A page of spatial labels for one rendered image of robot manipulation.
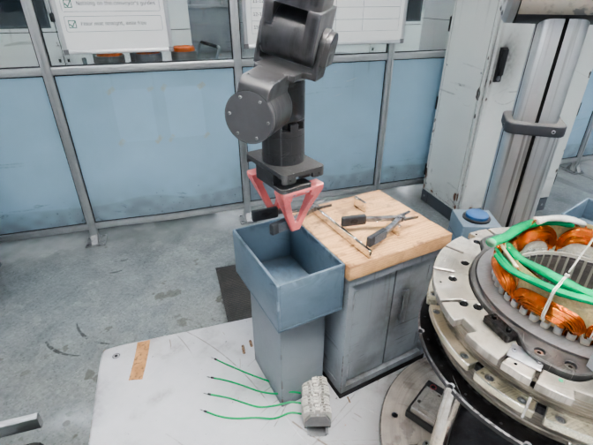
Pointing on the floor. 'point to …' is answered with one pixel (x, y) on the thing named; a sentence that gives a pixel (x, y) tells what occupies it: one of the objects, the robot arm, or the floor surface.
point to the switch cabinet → (484, 103)
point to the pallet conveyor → (21, 426)
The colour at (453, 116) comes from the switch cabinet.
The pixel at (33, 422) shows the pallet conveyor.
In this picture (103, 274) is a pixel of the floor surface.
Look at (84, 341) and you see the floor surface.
